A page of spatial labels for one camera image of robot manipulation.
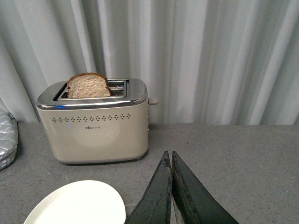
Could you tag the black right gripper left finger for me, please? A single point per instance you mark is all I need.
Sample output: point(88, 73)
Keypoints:
point(155, 204)

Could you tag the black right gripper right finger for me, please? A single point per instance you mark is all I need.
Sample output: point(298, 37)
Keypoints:
point(193, 203)

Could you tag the white round plate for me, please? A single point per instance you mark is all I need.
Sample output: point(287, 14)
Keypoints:
point(82, 202)

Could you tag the brown bread slice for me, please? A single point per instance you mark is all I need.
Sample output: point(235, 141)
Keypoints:
point(88, 85)

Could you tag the beige two-slot toaster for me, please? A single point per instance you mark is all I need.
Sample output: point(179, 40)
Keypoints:
point(97, 130)

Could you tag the grey-white backdrop curtain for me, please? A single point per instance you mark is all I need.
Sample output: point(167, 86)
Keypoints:
point(214, 62)

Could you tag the lower silver quilted oven mitt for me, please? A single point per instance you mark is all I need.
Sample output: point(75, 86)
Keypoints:
point(7, 160)

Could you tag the silver quilted oven mitt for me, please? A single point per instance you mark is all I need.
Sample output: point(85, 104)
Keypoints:
point(8, 134)
point(7, 160)

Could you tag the upper silver quilted oven mitt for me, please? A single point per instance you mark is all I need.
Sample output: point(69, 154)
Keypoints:
point(8, 134)

